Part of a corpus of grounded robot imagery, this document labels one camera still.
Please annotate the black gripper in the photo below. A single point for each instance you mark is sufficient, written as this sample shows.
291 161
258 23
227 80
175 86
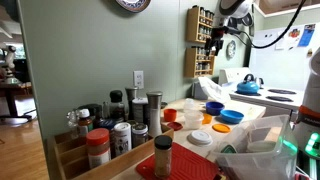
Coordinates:
216 35

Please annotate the white plastic bowl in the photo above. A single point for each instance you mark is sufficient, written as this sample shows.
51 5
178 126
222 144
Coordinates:
200 137

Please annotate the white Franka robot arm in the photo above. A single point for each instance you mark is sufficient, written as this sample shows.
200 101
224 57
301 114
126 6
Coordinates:
311 90

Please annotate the small pale box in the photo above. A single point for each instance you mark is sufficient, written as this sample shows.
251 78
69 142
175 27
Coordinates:
197 91

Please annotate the clear plastic cup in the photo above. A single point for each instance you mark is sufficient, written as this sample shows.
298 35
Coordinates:
189 104

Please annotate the dark blue cup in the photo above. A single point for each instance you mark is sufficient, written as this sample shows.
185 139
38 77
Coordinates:
215 109

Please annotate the small orange cup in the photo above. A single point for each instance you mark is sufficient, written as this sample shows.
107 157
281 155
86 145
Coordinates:
207 119

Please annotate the red-orange cup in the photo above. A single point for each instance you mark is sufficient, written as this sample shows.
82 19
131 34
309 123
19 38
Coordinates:
170 115

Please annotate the green round lid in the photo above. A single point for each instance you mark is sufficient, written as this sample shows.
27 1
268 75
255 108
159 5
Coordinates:
228 149

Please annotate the dark lid spice jar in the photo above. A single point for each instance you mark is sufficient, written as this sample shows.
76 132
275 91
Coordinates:
139 136

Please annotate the black lid spice jar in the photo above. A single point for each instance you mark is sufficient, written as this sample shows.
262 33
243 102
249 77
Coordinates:
163 160

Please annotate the blue lid jar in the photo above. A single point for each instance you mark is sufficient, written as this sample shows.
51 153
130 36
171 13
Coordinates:
107 124

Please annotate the orange lid spice jar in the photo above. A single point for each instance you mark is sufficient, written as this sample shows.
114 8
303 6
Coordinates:
98 150

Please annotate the white electric stove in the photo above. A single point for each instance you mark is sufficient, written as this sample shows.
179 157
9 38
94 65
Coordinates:
233 75

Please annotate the blue kettle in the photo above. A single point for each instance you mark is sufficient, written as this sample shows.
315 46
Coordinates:
247 88

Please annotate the black stove burner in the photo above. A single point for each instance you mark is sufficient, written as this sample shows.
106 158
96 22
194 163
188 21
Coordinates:
282 91
256 94
279 98

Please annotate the white paper sheet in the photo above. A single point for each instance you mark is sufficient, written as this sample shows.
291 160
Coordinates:
280 42

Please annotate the white refrigerator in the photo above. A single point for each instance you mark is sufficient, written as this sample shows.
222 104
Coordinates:
283 66

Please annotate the light blue bowl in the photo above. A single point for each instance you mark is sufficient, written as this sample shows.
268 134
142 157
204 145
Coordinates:
232 116

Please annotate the small dark dish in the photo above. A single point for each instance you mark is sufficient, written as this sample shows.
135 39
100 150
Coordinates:
164 104

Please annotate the red picture magnet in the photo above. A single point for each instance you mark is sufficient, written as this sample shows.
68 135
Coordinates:
294 34

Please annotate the steel pepper mill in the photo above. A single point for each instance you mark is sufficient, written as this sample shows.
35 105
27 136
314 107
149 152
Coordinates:
154 113

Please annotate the blue paper flyer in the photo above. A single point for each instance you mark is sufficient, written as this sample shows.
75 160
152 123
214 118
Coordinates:
306 36

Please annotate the dark steel grinder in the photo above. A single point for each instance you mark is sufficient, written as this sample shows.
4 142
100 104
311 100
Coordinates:
131 96

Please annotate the white cylindrical container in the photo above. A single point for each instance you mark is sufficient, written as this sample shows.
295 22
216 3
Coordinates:
139 110

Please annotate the black cap bottle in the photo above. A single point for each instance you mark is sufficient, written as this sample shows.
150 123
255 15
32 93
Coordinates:
116 106

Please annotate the red silicone mat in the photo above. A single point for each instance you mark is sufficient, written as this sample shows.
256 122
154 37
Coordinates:
190 163

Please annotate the white spice jar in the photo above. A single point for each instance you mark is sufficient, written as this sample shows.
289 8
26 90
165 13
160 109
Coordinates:
122 140

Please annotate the clear plastic bin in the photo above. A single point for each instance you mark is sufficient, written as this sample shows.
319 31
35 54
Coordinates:
266 166

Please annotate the black canister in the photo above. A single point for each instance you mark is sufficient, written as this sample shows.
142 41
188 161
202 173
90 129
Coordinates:
95 111

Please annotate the white cap sauce bottle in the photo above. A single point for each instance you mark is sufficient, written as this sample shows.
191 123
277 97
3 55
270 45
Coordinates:
85 125

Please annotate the clear drinking glass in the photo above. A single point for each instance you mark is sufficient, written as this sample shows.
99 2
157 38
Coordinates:
72 123

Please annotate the wooden spice tray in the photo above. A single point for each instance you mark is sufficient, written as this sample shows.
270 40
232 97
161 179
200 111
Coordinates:
73 160

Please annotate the dark wooden table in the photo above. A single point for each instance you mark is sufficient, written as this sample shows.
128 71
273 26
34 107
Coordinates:
13 88

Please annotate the white background machine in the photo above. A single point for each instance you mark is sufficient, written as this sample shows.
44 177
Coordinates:
9 60

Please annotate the oval wall clock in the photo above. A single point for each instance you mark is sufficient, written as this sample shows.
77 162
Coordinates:
231 49

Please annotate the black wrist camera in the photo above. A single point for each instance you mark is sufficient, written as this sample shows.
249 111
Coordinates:
230 31

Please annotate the wooden wall spice rack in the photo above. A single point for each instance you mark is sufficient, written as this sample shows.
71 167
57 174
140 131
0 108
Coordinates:
189 63
190 26

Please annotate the white wall outlet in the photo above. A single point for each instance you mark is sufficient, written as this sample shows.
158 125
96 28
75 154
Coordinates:
138 80

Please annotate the wooden wall cabinet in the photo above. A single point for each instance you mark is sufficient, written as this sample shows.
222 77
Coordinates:
286 6

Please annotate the decorative wall plate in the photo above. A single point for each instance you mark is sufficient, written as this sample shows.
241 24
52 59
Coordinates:
133 5

